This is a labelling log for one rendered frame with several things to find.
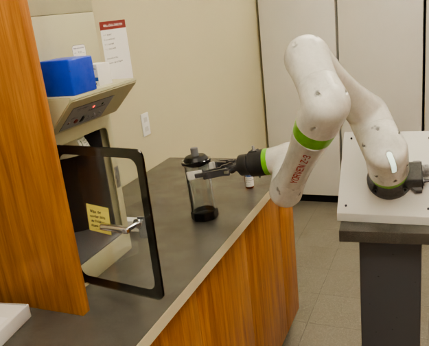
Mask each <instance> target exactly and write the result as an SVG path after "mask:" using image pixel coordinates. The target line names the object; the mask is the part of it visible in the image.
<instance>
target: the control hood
mask: <svg viewBox="0 0 429 346"><path fill-rule="evenodd" d="M112 81H113V83H110V84H105V85H102V86H97V88H96V89H95V90H92V91H89V92H86V93H82V94H79V95H75V96H62V97H47V101H48V105H49V111H50V114H51V120H52V124H53V128H54V134H55V135H57V134H59V133H62V132H64V131H66V130H69V129H72V128H75V127H77V126H80V125H82V124H85V123H87V122H90V121H93V120H94V119H92V120H89V121H87V122H84V123H82V124H78V125H77V126H74V127H71V128H68V129H66V130H63V131H61V132H59V131H60V129H61V128H62V126H63V124H64V123H65V121H66V120H67V118H68V116H69V115H70V113H71V111H72V110H73V109H74V108H77V107H79V106H83V105H85V104H89V103H91V102H95V101H98V100H100V99H103V98H105V97H109V96H112V95H114V97H113V98H112V100H111V101H110V103H109V104H108V106H107V107H106V109H105V110H104V112H103V113H102V115H101V116H100V117H103V116H105V115H108V114H111V113H114V112H115V111H117V109H118V108H119V107H120V105H121V103H122V102H123V101H124V100H125V98H126V96H127V95H128V94H129V92H130V90H131V89H132V88H133V86H134V85H135V83H136V81H137V79H135V78H123V79H112ZM100 117H96V118H95V119H98V118H100Z"/></svg>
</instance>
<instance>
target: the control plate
mask: <svg viewBox="0 0 429 346"><path fill-rule="evenodd" d="M113 97H114V95H112V96H109V97H105V98H103V99H100V100H98V101H95V102H91V103H89V104H85V105H83V106H79V107H77V108H74V109H73V110H72V111H71V113H70V115H69V116H68V118H67V120H66V121H65V123H64V124H63V126H62V128H61V129H60V131H59V132H61V131H63V130H66V129H68V128H71V127H74V126H77V125H78V124H82V123H84V122H87V121H89V120H92V119H95V118H96V117H100V116H101V115H102V113H103V112H104V110H105V109H106V107H107V106H108V104H109V103H110V101H111V100H112V98H113ZM102 102H103V104H102V105H101V103H102ZM94 105H95V107H93V106H94ZM92 107H93V108H92ZM99 111H100V113H98V112H99ZM94 113H95V114H96V115H94ZM83 115H86V117H85V118H84V120H83V121H81V122H79V121H80V120H81V118H82V116H83ZM89 115H91V116H90V117H88V116H89ZM76 119H78V122H76V123H74V121H75V120H76ZM69 122H70V124H69V125H67V124H68V123H69Z"/></svg>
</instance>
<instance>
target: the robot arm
mask: <svg viewBox="0 0 429 346"><path fill-rule="evenodd" d="M284 65H285V67H286V70H287V71H288V73H289V74H290V77H291V78H292V81H293V82H294V85H295V87H296V89H297V92H298V94H299V99H300V103H301V105H300V107H299V110H298V113H297V117H296V119H295V122H294V126H293V129H292V134H291V138H290V142H286V143H283V144H281V145H278V146H275V147H271V148H264V149H255V147H254V146H251V147H252V150H250V151H248V153H247V154H240V155H238V156H237V158H235V159H219V160H218V161H215V162H210V163H209V167H210V170H205V171H204V170H203V169H202V170H197V171H192V172H186V175H187V179H188V181H189V180H194V179H200V178H203V180H206V179H210V178H216V177H220V176H229V175H230V173H231V174H232V173H235V172H236V171H237V172H238V173H239V174H240V175H241V176H246V175H251V176H252V177H254V176H258V177H260V178H261V176H265V175H271V174H272V178H271V182H270V187H269V194H270V198H271V200H272V201H273V202H274V204H276V205H278V206H280V207H285V208H288V207H293V206H295V205H296V204H297V203H298V202H299V201H300V199H301V197H302V195H303V190H304V187H305V184H306V182H307V180H308V177H309V175H310V173H311V171H312V170H313V168H314V166H315V165H316V163H317V161H318V160H319V159H320V157H321V156H322V155H323V153H324V152H325V151H326V149H327V148H328V147H329V145H330V143H331V142H332V141H333V140H334V138H335V136H336V135H337V133H338V131H339V130H340V128H341V127H342V125H343V124H344V122H345V120H347V121H348V122H349V125H350V126H351V129H352V131H353V134H354V136H355V138H356V141H357V142H358V145H359V147H360V150H361V152H362V154H363V157H364V159H365V161H366V165H367V170H368V174H367V184H368V186H369V189H370V190H371V192H372V193H373V194H374V195H376V196H377V197H379V198H382V199H386V200H393V199H397V198H400V197H402V196H404V195H405V194H406V193H407V192H408V191H409V190H410V189H411V190H412V191H413V192H414V193H416V194H419V193H422V189H423V186H424V183H427V182H429V179H424V177H425V176H429V165H428V164H425V165H424V164H421V161H411V162H409V155H408V144H407V143H406V140H405V138H404V137H403V136H402V134H401V132H400V131H399V129H398V127H397V126H396V124H395V122H394V120H393V117H392V115H391V113H390V111H389V109H388V107H387V105H386V104H385V102H384V101H383V100H382V99H381V98H380V97H378V96H376V95H375V94H373V93H372V92H370V91H368V90H367V89H366V88H364V87H363V86H362V85H361V84H360V83H358V82H357V81H356V80H355V79H354V78H353V77H352V76H351V75H350V74H349V73H348V72H347V71H346V70H345V69H344V68H343V66H342V65H341V64H340V63H339V62H338V60H337V59H336V57H335V56H334V55H333V53H332V52H331V50H330V48H329V47H328V46H327V44H326V42H325V41H324V40H323V39H321V38H319V37H318V36H315V35H311V34H305V35H301V36H298V37H296V38H295V39H294V40H292V41H291V42H290V44H289V45H288V46H287V48H286V50H285V54H284Z"/></svg>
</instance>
